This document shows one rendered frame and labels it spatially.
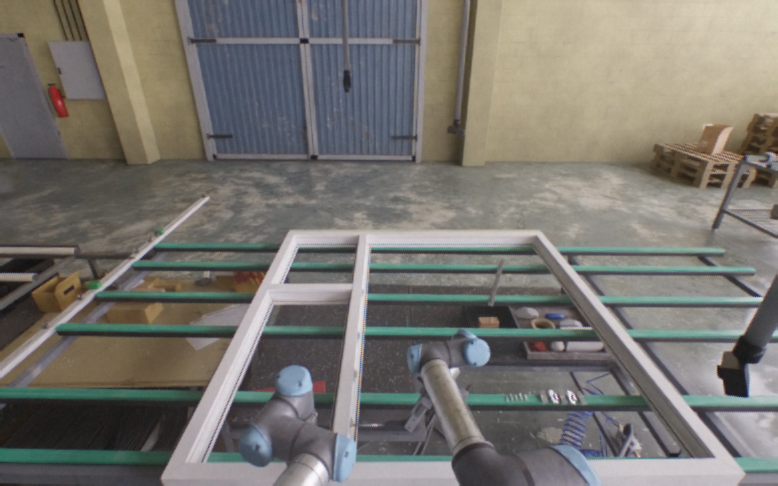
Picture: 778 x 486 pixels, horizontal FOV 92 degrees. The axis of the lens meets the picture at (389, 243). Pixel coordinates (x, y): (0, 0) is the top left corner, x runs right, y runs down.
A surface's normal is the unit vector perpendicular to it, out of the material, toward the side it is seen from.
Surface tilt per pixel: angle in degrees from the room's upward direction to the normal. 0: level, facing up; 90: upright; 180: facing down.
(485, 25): 90
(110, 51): 90
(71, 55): 90
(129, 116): 90
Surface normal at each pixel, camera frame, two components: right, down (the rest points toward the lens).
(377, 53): -0.01, 0.45
